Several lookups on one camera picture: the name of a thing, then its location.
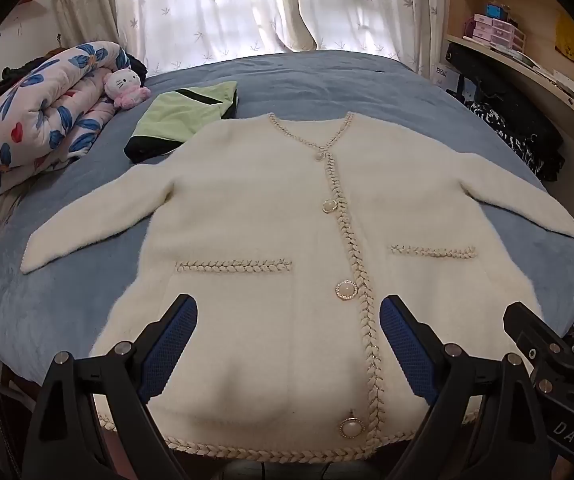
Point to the green and black garment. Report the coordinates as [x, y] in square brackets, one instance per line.
[177, 115]

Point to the black white patterned cloth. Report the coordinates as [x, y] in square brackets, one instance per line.
[507, 135]

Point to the dark clothes heap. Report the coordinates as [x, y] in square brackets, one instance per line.
[9, 75]

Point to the black clothes pile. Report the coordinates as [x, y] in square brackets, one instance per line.
[497, 85]

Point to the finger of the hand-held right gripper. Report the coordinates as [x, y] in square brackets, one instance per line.
[527, 325]

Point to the floral quilt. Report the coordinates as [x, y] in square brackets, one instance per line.
[32, 115]

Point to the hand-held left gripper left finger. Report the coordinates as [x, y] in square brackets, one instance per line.
[172, 340]

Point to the white leaf print curtain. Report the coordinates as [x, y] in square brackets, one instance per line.
[207, 5]

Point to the yellow paper sign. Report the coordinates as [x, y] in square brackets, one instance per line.
[572, 40]

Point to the stack of papers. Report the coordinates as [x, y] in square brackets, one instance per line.
[567, 85]

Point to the blue fleece blanket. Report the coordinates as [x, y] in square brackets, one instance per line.
[317, 80]

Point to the white cardboard box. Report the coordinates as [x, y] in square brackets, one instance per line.
[442, 75]

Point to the pink plush toy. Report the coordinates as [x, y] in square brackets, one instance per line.
[119, 82]

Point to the pink drawer organizer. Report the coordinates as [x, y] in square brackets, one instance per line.
[497, 32]

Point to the small blue box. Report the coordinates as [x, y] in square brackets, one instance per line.
[497, 11]

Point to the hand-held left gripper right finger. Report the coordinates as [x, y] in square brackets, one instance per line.
[407, 345]

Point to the white fuzzy cardigan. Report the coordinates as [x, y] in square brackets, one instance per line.
[247, 200]

